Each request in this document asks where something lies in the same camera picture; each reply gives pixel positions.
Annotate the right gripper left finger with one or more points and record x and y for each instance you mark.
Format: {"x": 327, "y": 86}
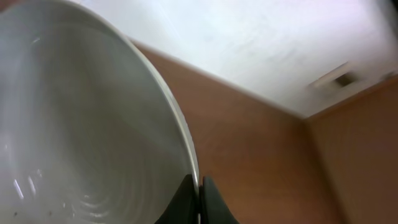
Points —
{"x": 182, "y": 208}

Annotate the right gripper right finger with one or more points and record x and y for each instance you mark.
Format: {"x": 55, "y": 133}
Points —
{"x": 213, "y": 210}

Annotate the white plate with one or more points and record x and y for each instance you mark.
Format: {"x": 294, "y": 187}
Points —
{"x": 90, "y": 131}

